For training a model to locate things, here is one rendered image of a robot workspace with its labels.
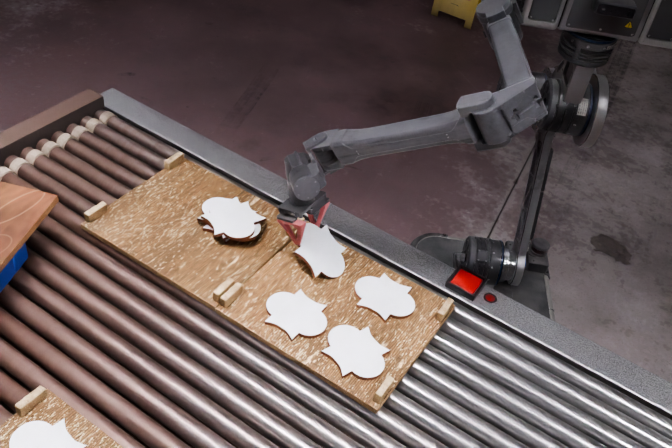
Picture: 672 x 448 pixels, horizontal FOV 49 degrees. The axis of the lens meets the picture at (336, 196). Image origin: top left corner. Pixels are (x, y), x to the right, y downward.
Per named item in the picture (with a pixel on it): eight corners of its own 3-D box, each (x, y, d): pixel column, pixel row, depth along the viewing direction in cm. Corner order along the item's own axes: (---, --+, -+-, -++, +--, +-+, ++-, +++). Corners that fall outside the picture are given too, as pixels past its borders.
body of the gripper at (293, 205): (327, 199, 168) (324, 170, 165) (302, 220, 161) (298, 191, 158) (304, 193, 172) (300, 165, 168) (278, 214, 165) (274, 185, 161)
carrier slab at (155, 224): (182, 161, 199) (182, 156, 198) (306, 228, 184) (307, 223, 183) (80, 228, 175) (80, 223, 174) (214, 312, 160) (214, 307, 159)
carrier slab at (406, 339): (308, 229, 184) (308, 224, 183) (454, 309, 169) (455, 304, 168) (215, 313, 160) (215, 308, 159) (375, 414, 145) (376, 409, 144)
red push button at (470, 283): (459, 272, 179) (461, 267, 178) (482, 283, 177) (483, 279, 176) (448, 286, 175) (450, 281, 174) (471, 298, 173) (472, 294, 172)
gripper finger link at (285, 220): (322, 237, 170) (318, 202, 165) (304, 253, 165) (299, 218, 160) (297, 230, 173) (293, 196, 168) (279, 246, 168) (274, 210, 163)
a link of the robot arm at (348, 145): (514, 130, 143) (495, 86, 138) (508, 149, 140) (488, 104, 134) (332, 162, 167) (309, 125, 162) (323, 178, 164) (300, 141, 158)
